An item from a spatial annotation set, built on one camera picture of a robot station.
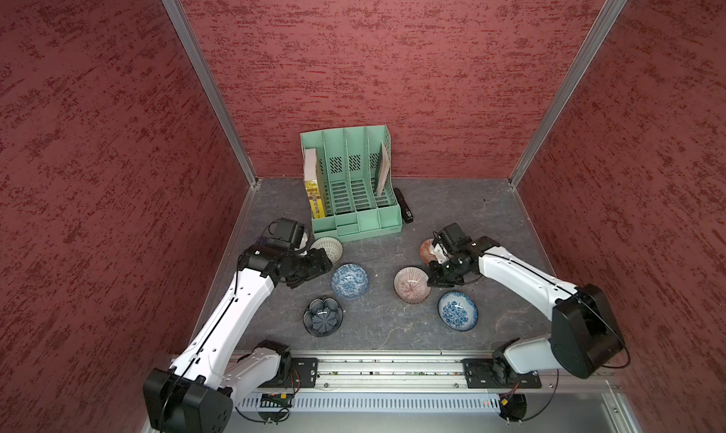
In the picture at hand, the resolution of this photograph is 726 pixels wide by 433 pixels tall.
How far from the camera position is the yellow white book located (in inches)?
34.0

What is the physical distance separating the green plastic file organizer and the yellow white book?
0.07ft

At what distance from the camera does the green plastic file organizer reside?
100 centimetres
